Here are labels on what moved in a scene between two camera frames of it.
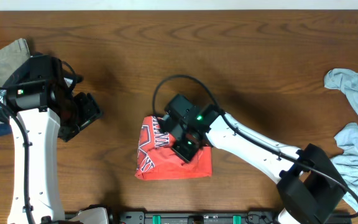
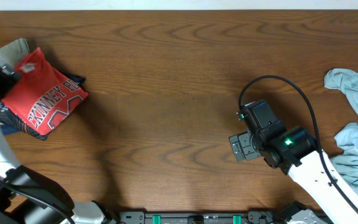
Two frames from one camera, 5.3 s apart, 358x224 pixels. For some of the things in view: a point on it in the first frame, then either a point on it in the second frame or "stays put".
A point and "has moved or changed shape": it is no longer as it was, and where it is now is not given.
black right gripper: [186, 154] -> [247, 151]
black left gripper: [92, 111] -> [7, 80]
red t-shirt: [156, 160] has moved or changed shape
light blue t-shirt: [357, 164] stays put
